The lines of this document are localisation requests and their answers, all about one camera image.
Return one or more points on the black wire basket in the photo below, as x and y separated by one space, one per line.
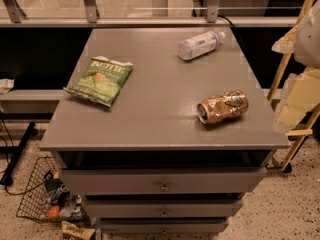
44 190

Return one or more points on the black stand leg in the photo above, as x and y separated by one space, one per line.
16 151

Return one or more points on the orange fruit in basket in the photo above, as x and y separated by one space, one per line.
54 212

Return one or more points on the green jalapeno chip bag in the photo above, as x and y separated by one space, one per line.
102 81

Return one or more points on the grey drawer cabinet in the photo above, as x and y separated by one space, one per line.
153 123

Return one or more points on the clear plastic water bottle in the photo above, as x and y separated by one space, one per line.
199 45

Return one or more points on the yellow wooden ladder frame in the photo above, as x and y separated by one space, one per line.
304 128

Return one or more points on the grey drawer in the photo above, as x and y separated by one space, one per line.
162 181
161 208
162 226

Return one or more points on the metal railing with posts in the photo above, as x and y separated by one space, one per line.
143 13

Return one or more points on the top grey drawer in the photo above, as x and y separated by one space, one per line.
162 181

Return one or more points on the crushed orange soda can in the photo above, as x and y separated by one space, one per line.
228 105

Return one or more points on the middle grey drawer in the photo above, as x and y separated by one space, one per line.
161 208

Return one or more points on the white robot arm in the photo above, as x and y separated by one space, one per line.
303 95

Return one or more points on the yellow snack bag on floor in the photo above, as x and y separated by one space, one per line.
71 231

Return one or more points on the bottom grey drawer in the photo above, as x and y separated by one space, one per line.
162 226

